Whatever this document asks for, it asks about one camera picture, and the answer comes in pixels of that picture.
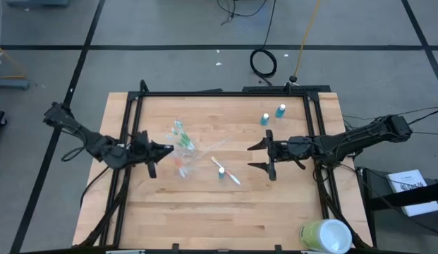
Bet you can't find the grey stand foot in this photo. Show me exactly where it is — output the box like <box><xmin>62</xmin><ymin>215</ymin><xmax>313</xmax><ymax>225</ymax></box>
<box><xmin>0</xmin><ymin>77</ymin><xmax>30</xmax><ymax>91</ymax></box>

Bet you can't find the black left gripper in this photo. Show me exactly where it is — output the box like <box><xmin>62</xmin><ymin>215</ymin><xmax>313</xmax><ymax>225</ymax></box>
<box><xmin>123</xmin><ymin>130</ymin><xmax>175</xmax><ymax>179</ymax></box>

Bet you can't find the yellow hanging cable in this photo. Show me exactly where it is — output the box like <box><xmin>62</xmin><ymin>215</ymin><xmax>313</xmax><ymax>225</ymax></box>
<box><xmin>291</xmin><ymin>0</ymin><xmax>322</xmax><ymax>84</ymax></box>

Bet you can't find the orange toothbrush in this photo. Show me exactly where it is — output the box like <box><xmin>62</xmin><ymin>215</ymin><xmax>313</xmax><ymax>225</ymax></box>
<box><xmin>210</xmin><ymin>156</ymin><xmax>242</xmax><ymax>186</ymax></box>
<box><xmin>173</xmin><ymin>157</ymin><xmax>188</xmax><ymax>179</ymax></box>

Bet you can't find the black tangled floor cable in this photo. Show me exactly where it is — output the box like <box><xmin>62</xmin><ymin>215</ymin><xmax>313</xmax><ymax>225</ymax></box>
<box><xmin>217</xmin><ymin>0</ymin><xmax>267</xmax><ymax>26</ymax></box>

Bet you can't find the black coiled hanging cable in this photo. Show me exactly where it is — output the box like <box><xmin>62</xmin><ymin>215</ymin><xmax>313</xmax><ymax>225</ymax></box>
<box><xmin>249</xmin><ymin>0</ymin><xmax>278</xmax><ymax>79</ymax></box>

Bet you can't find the clear plastic wrapper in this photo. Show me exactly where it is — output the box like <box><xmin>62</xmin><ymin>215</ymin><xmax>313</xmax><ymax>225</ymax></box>
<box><xmin>195</xmin><ymin>138</ymin><xmax>231</xmax><ymax>158</ymax></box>

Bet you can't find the white printed booklet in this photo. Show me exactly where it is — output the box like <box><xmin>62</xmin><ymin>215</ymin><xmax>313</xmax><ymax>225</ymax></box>
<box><xmin>386</xmin><ymin>169</ymin><xmax>438</xmax><ymax>217</ymax></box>

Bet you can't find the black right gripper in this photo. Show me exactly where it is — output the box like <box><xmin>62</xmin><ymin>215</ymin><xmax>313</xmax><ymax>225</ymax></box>
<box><xmin>246</xmin><ymin>129</ymin><xmax>315</xmax><ymax>182</ymax></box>

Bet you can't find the black aluminium table frame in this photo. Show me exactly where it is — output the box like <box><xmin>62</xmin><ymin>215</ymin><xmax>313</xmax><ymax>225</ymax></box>
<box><xmin>77</xmin><ymin>79</ymin><xmax>375</xmax><ymax>254</ymax></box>

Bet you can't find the black side cart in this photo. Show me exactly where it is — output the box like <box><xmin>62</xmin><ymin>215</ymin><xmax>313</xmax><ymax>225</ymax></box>
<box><xmin>359</xmin><ymin>165</ymin><xmax>438</xmax><ymax>248</ymax></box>

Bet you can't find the green disinfecting wipes canister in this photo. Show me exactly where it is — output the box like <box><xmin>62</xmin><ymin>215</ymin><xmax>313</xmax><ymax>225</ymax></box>
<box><xmin>298</xmin><ymin>218</ymin><xmax>353</xmax><ymax>254</ymax></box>

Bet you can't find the clear plastic bag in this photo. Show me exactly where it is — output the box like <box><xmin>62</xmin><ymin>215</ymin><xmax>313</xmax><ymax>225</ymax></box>
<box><xmin>162</xmin><ymin>118</ymin><xmax>207</xmax><ymax>179</ymax></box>

